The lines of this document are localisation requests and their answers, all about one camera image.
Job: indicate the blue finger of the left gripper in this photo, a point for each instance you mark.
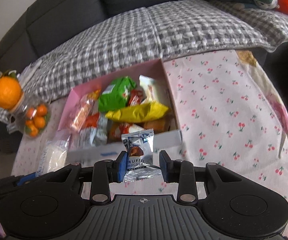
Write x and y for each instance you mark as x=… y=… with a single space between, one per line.
x=26 y=179

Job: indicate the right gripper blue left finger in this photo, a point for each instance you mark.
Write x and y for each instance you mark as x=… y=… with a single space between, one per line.
x=105 y=172

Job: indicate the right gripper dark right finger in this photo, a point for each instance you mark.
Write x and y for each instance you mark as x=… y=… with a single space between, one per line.
x=180 y=172

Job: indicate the clear white cracker packet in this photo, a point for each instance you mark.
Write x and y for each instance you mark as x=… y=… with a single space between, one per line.
x=54 y=153

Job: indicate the orange white wafer packet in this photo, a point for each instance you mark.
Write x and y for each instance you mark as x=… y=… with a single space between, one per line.
x=94 y=132

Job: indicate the silver truffle chocolate packet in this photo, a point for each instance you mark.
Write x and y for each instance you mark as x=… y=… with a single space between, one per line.
x=139 y=148

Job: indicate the orange biscuit packet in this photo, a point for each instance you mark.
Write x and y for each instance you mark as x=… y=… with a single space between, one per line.
x=165 y=124

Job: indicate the pink crispy rice packet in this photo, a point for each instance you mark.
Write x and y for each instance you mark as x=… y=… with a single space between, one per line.
x=81 y=111

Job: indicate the yellow foil biscuit packet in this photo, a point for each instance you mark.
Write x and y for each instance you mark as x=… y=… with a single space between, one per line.
x=139 y=113

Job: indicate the green snack packet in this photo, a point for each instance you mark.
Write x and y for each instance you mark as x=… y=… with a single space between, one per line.
x=116 y=95

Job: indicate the red candy packet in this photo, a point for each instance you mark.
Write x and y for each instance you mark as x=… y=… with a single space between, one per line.
x=118 y=129
x=136 y=97

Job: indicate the cream yellow cake packet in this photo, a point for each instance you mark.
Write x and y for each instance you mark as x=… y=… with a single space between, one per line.
x=152 y=90

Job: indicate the pink silver cardboard box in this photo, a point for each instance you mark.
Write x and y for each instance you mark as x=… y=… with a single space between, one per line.
x=89 y=155

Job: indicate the glass jar with small oranges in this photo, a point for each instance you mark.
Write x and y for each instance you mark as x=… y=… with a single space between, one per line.
x=31 y=115

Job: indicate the cherry print tablecloth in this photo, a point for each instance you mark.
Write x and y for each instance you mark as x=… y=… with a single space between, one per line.
x=228 y=113

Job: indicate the large orange fruit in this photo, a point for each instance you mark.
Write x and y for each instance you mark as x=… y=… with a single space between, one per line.
x=10 y=90

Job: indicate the grey checkered blanket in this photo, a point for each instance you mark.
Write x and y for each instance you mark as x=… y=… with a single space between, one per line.
x=163 y=31

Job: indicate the dark grey sofa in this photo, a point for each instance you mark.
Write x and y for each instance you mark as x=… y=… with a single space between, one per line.
x=46 y=24

